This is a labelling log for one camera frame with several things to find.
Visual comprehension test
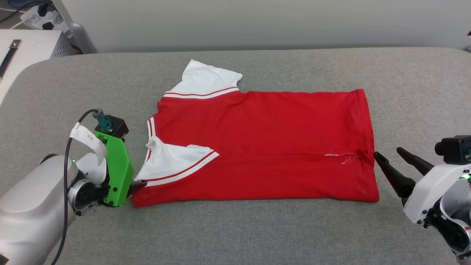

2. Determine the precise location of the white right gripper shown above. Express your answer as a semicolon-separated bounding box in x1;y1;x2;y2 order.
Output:
373;146;471;225

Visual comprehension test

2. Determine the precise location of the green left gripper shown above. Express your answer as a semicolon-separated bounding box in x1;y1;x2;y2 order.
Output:
94;131;148;207

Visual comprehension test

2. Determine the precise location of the red and white shirt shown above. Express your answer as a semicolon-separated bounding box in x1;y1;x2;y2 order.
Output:
131;60;379;208

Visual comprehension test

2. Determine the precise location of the grey fabric sofa cushion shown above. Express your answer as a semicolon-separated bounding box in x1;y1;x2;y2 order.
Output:
0;47;471;265

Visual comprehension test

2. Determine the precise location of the grey metal leg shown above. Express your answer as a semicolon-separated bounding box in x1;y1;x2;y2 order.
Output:
59;0;98;54

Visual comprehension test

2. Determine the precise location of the white vented cabinet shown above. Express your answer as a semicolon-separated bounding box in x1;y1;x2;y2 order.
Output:
0;29;76;105

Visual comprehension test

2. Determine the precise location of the white power strip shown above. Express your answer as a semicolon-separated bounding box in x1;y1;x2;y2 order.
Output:
20;6;70;33

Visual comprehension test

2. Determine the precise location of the white cable label tag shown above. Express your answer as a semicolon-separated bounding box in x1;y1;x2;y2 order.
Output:
69;123;108;166

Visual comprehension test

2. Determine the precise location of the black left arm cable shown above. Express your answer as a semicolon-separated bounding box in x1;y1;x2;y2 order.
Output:
51;109;102;265

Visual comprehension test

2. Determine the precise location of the teal cable connector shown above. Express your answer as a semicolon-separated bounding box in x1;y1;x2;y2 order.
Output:
92;109;113;133

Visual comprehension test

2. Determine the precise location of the black cabinet handle strap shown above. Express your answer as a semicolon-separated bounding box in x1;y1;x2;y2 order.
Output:
0;39;22;80

